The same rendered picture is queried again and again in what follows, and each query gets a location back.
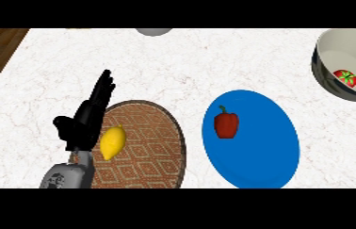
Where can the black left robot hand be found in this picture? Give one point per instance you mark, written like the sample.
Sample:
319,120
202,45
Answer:
87,113

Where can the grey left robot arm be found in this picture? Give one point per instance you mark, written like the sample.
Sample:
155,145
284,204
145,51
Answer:
65,174

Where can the blue oval plate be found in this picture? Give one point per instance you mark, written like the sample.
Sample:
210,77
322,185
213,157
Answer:
253,144

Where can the red tomato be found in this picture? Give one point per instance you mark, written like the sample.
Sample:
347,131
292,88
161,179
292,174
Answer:
346,77

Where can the pale bowl with dark rim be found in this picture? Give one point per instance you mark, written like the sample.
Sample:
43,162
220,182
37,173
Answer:
340,55

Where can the yellow lemon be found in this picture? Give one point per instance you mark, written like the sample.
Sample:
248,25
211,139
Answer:
112,142

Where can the round brown woven placemat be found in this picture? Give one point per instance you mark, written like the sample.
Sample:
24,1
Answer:
143,144

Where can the grey round object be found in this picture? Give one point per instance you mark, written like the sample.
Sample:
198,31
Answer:
154,31

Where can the red bell pepper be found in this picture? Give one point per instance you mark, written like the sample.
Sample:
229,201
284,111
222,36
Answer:
226,123

